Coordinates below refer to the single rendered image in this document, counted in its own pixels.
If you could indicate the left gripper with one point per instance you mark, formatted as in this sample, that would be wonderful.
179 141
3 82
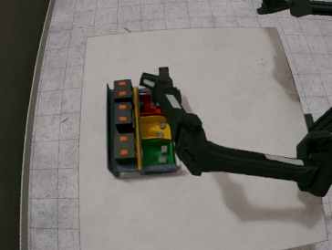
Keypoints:
176 92

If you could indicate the yellow open bin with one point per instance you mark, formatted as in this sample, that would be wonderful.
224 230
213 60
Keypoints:
150 126

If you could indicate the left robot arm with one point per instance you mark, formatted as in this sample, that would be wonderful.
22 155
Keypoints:
313 172

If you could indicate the dark blue-grey shelf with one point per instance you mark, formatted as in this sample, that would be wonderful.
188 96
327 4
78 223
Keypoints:
111 129

